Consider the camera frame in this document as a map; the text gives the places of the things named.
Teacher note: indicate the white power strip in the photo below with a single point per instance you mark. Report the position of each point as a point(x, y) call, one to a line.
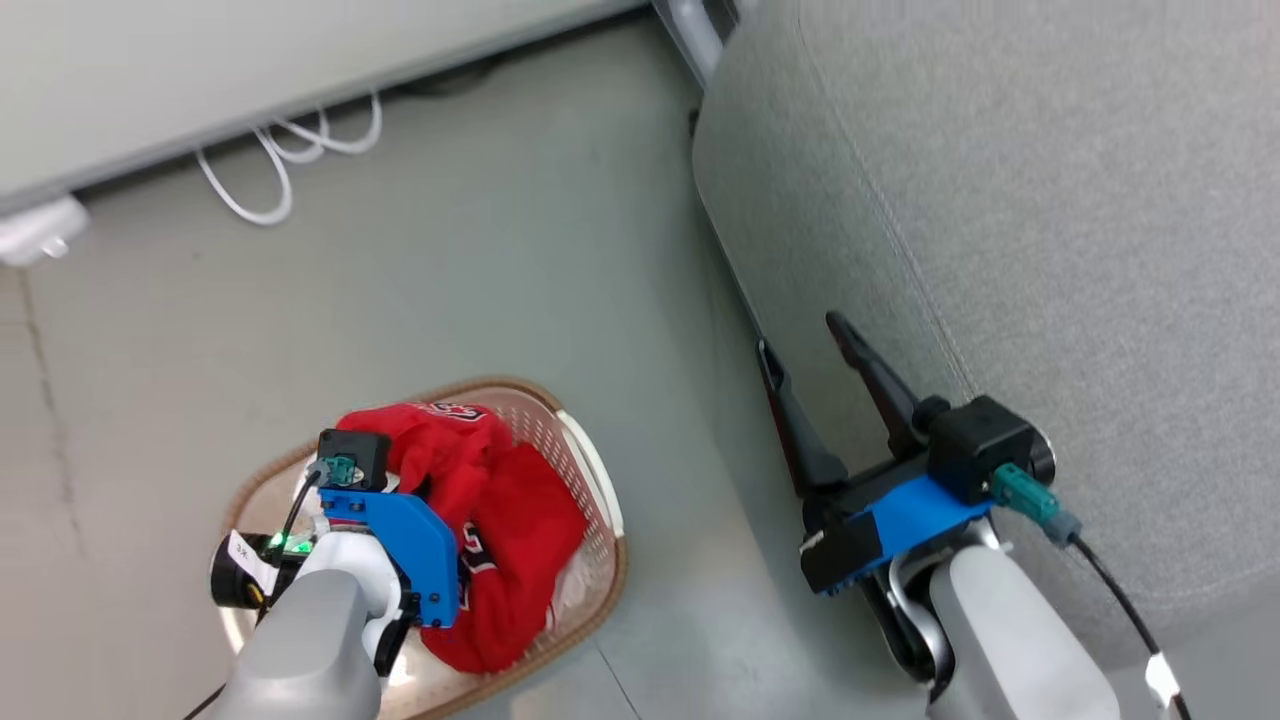
point(40, 232)

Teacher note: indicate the grey partition leg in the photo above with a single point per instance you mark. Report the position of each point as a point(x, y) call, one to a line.
point(688, 30)

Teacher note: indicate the white garment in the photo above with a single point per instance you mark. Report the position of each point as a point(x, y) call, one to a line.
point(575, 592)

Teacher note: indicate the red jersey white trim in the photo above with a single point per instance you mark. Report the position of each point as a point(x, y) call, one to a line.
point(520, 510)

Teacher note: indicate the white partition panel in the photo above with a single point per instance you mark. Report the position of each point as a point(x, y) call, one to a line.
point(200, 60)

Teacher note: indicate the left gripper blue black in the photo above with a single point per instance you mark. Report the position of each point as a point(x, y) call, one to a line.
point(420, 550)

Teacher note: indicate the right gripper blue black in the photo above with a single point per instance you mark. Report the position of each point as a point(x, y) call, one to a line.
point(900, 520)

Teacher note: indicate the grey fabric sofa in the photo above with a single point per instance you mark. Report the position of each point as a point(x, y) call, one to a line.
point(1050, 200)

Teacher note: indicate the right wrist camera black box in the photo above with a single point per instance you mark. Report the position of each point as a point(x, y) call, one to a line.
point(985, 440)

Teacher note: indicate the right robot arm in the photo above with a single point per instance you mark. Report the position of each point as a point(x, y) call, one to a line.
point(1000, 640)

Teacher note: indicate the cream laundry basket brown rim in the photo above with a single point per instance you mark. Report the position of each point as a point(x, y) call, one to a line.
point(545, 420)

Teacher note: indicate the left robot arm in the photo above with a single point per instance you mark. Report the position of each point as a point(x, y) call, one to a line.
point(300, 640)

